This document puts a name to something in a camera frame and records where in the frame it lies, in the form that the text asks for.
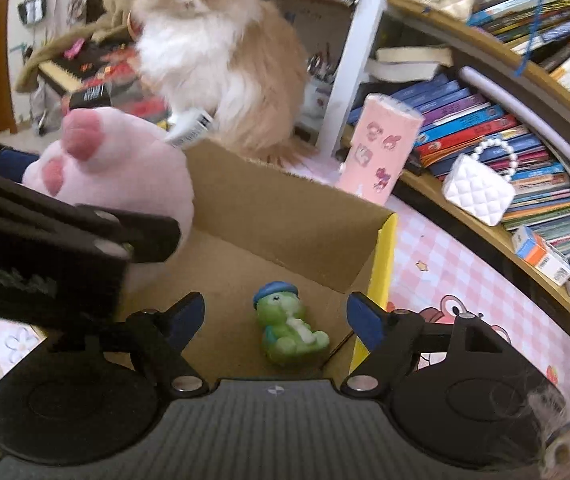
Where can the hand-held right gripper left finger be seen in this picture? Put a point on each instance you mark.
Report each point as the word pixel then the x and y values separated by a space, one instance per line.
pixel 190 310

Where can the piano keyboard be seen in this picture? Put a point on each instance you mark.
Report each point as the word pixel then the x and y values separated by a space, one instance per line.
pixel 62 74

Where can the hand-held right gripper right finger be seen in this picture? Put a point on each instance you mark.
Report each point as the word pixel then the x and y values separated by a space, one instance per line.
pixel 365 317

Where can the orange and white small box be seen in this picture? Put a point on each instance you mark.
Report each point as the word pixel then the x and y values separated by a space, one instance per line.
pixel 540 255

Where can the thick book white pages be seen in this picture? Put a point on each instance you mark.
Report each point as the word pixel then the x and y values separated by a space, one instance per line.
pixel 402 71
pixel 412 55

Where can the black and white hanging bag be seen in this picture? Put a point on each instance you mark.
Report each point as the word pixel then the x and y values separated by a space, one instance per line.
pixel 32 9

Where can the row of books lower shelf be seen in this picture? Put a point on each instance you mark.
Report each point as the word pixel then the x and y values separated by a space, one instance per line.
pixel 475 120

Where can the row of books shelf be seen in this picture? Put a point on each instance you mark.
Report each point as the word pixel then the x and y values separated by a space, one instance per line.
pixel 475 120
pixel 525 5

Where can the row of books upper shelf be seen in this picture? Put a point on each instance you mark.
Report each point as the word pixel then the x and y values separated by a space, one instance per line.
pixel 525 5

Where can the fluffy orange and white cat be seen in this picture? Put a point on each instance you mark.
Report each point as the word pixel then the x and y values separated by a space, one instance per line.
pixel 205 40

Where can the white barcode box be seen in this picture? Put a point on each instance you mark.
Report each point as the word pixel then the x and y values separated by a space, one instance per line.
pixel 192 127

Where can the pink printed pack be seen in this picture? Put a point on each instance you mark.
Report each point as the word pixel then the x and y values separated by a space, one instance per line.
pixel 380 160

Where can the small pink toy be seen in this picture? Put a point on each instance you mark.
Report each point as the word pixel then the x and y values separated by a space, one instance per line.
pixel 74 49

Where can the pink plush paw toy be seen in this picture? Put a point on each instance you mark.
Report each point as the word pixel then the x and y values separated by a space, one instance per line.
pixel 130 170

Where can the wooden bookshelf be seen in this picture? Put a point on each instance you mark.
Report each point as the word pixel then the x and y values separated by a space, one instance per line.
pixel 495 45

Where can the cardboard box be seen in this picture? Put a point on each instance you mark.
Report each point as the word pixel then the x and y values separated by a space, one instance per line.
pixel 275 220

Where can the brown plush cloth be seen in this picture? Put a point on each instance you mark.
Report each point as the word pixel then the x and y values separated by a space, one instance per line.
pixel 50 50

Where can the grey fluffy pompom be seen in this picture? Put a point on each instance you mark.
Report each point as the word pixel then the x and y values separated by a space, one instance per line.
pixel 557 425

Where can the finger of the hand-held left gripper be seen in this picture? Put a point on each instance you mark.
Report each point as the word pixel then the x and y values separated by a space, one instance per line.
pixel 10 165
pixel 150 237

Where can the pink checked tablecloth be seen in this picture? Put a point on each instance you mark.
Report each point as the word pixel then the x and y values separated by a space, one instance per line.
pixel 445 270

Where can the white rolled paper tube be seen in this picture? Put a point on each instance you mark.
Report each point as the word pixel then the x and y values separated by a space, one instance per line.
pixel 525 117

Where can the black box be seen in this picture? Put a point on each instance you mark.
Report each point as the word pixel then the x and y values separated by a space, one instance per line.
pixel 90 94

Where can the green dinosaur toy blue hat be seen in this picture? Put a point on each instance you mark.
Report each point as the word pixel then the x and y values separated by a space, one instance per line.
pixel 285 330

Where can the red plastic packaging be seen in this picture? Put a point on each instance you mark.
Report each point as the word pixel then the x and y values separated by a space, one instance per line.
pixel 130 85

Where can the pen holder with pens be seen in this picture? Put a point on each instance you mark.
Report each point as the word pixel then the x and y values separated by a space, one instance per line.
pixel 317 92

